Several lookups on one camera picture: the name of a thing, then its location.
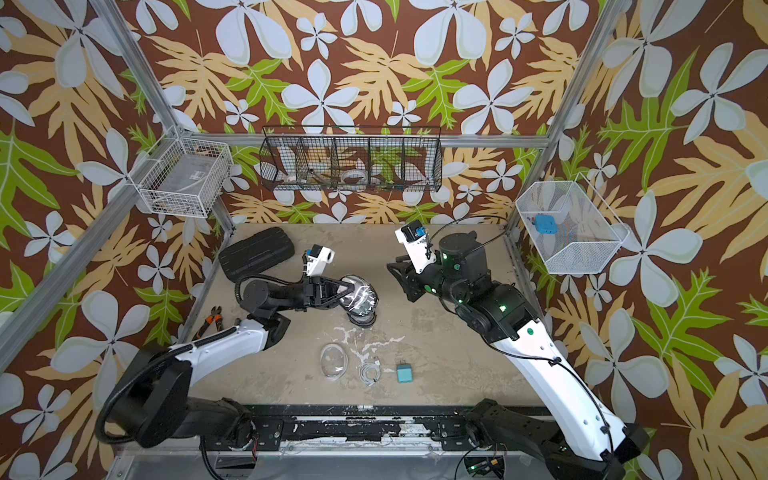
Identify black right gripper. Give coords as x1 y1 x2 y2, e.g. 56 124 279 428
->
388 253 474 312

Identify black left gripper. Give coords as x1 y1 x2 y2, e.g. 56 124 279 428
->
276 280 355 316

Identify teal charger plug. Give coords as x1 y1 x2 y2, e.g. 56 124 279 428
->
396 364 414 383

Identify white usb cable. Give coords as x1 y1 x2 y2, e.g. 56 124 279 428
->
358 358 383 388

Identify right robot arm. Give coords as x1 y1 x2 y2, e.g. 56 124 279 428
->
387 221 649 479

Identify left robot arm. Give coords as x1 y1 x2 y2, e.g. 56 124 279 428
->
94 274 348 448

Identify black hard plastic case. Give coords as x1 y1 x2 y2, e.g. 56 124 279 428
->
219 227 295 282

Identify orange black pliers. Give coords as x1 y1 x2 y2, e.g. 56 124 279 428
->
193 306 223 340

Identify blue object in basket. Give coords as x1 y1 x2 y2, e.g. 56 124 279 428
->
532 215 558 235

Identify white mesh basket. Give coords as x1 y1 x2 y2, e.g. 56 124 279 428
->
515 175 630 276

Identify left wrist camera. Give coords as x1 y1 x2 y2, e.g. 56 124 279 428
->
303 244 335 277

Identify black wire basket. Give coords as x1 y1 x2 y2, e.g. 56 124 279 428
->
256 126 444 192

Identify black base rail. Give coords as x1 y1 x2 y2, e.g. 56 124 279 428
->
203 404 523 452

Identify white wire basket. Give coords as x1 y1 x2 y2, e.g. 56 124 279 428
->
131 127 233 218

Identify aluminium frame post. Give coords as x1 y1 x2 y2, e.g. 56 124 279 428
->
89 0 236 236

